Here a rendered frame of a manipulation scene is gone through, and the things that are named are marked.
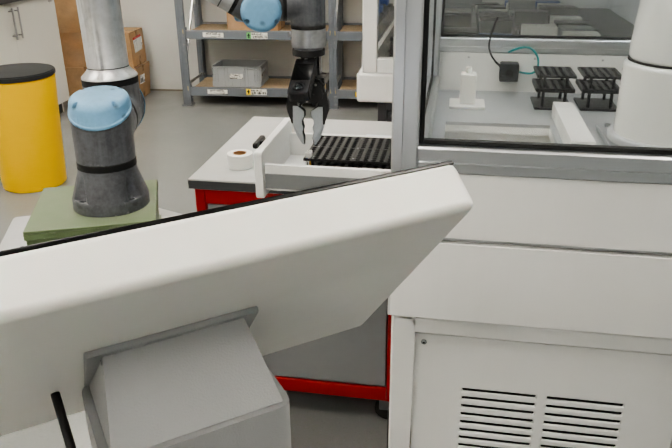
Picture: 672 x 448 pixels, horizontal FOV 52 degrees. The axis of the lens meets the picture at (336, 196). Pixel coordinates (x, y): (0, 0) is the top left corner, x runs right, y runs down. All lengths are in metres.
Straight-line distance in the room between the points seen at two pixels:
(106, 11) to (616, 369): 1.15
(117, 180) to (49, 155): 2.70
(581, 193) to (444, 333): 0.32
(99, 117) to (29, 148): 2.68
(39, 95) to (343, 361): 2.51
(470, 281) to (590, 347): 0.22
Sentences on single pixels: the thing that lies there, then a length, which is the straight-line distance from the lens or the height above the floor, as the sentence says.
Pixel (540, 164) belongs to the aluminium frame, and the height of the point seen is 1.07.
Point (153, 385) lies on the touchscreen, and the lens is 0.60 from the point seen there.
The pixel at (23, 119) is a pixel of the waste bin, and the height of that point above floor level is 0.42.
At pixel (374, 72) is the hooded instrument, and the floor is 0.91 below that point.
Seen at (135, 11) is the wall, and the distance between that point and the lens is 6.22.
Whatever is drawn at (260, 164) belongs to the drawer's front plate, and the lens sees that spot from 1.51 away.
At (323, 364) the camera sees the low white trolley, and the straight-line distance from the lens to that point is 2.05.
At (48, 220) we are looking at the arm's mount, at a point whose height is 0.86.
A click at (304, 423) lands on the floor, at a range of 2.16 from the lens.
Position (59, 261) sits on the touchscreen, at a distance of 0.51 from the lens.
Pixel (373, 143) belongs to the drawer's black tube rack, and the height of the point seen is 0.90.
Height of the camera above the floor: 1.41
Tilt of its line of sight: 22 degrees down
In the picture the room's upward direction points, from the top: 1 degrees counter-clockwise
